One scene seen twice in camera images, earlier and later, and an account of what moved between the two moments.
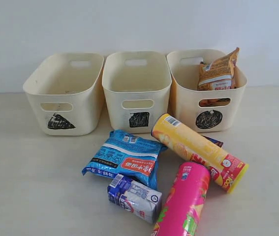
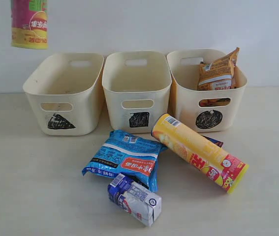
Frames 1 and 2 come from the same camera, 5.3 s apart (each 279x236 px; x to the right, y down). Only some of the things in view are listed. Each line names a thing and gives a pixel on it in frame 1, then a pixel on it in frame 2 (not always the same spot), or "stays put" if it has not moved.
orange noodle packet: (219, 74) stays put
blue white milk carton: (139, 199) stays put
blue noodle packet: (128, 155) stays put
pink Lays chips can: (180, 213) → (30, 23)
